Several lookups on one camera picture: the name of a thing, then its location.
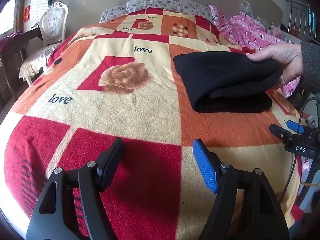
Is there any white ornate chair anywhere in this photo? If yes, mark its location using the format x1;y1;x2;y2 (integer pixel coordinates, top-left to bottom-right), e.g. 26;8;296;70
19;1;68;85

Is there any small floral pillow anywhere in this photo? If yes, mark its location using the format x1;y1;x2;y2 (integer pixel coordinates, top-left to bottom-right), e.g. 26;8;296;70
100;6;129;23

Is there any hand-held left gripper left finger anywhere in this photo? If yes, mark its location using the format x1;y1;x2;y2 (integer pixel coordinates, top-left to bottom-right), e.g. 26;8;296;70
26;137;125;240

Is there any dark wooden desk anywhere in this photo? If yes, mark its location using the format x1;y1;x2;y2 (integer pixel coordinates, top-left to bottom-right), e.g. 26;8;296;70
0;26;43;105

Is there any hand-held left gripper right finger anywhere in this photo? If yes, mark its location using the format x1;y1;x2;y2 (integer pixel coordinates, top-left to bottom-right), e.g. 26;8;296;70
192;138;290;240

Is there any metal stair railing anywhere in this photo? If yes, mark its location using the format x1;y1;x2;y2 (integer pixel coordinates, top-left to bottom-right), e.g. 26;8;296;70
285;0;320;43

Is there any person's right forearm grey sleeve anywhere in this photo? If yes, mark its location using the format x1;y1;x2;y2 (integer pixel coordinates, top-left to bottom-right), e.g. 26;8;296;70
300;41;320;90

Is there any long floral pillow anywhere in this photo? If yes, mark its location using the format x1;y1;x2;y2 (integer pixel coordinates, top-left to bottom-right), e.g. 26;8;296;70
126;0;214;22

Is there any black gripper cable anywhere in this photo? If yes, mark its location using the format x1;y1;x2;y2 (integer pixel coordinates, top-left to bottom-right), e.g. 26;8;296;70
281;97;320;203

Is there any black knit sweater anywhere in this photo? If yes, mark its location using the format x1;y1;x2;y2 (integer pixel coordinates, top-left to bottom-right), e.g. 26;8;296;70
173;51;284;113

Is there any white plastic bag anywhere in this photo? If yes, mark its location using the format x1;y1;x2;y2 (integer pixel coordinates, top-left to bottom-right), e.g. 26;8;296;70
240;0;251;14

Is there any maroon cloth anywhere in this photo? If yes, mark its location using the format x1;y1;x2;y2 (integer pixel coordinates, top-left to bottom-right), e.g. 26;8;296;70
0;31;24;48

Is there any person's right hand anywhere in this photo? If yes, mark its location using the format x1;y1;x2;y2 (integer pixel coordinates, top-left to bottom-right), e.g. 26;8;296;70
246;43;304;89

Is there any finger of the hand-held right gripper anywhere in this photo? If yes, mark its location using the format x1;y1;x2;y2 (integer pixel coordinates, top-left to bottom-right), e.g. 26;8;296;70
269;124;290;140
286;120;313;135

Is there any pink penguin print quilt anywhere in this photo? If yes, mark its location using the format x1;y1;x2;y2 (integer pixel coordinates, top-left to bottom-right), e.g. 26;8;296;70
209;4;300;98

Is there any red orange printed blanket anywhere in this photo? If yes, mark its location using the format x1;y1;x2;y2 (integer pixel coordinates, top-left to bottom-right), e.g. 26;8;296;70
4;7;304;240

